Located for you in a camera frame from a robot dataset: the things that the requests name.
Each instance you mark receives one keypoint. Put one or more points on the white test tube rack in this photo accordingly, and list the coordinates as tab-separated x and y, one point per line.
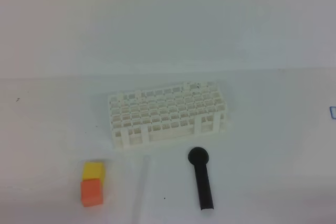
142	117

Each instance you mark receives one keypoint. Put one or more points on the orange foam cube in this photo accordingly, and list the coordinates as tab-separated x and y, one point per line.
91	192

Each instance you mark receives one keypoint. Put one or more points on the black plastic scoop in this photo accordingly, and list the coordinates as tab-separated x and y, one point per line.
199	158

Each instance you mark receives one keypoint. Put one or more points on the blue outlined label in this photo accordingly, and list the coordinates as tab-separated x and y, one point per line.
333	112

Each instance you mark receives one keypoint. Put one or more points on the clear glass test tube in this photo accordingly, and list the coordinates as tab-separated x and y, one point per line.
141	189

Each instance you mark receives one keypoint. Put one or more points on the yellow foam cube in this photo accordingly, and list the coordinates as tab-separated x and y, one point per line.
94	170

